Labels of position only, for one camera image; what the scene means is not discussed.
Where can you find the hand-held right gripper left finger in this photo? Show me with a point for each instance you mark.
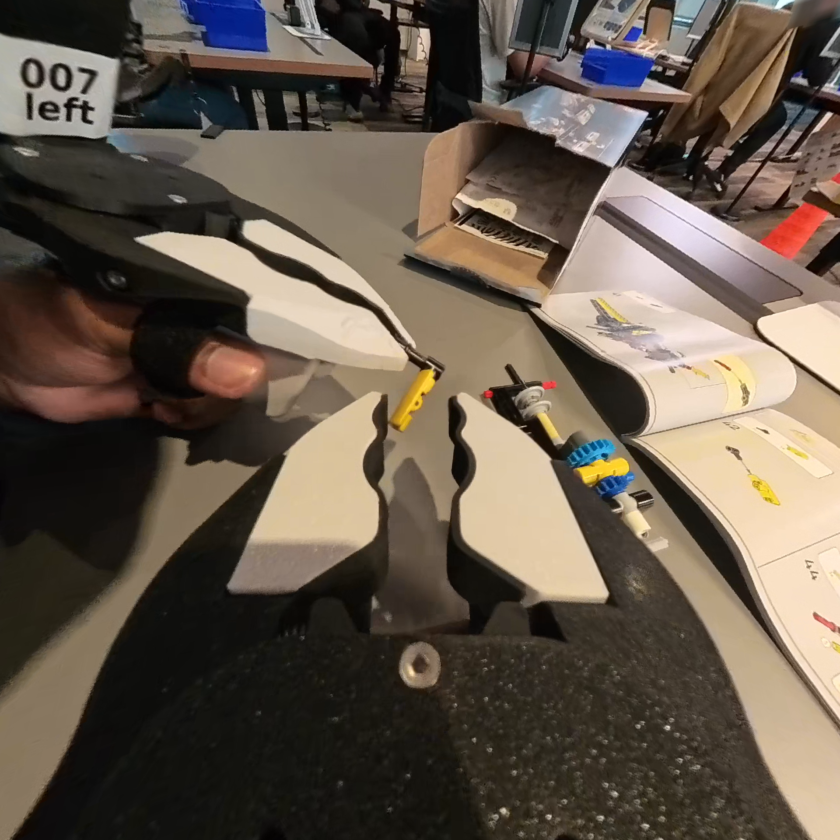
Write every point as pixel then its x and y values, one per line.
pixel 308 518

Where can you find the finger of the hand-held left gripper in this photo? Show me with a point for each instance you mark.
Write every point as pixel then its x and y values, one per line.
pixel 308 256
pixel 295 315

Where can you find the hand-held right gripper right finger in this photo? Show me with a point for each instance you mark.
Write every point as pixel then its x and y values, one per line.
pixel 525 518

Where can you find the black lego pin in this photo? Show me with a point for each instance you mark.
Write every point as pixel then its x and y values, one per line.
pixel 430 362

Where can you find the small yellow lego piece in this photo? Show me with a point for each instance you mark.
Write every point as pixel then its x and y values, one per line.
pixel 412 400

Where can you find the partly built lego model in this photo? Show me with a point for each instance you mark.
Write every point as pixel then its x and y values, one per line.
pixel 597 469

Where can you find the cardboard lego box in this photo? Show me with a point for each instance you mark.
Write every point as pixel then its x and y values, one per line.
pixel 446 177

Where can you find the lego instruction booklet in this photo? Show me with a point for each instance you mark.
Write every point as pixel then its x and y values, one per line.
pixel 722 499

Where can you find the person's left hand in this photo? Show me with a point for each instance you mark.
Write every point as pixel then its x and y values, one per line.
pixel 59 354

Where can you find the small black object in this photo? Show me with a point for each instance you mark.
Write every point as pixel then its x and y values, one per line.
pixel 214 131

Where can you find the white paper bag yellow circle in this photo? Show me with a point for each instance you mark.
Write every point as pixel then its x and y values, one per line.
pixel 485 203

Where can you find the brown-edged grey table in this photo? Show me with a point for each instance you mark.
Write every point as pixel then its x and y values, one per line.
pixel 656 97
pixel 315 59

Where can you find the black striped sheet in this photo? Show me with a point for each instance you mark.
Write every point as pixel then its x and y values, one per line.
pixel 505 236

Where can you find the blue storage bin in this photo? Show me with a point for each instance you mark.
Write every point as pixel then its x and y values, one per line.
pixel 617 69
pixel 229 23

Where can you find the person's dark jacket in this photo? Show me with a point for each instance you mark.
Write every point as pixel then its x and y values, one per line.
pixel 39 479

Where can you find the grey monitor on stand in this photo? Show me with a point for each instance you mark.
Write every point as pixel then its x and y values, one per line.
pixel 541 26

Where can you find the tan cloth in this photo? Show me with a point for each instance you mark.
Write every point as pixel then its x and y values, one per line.
pixel 728 72

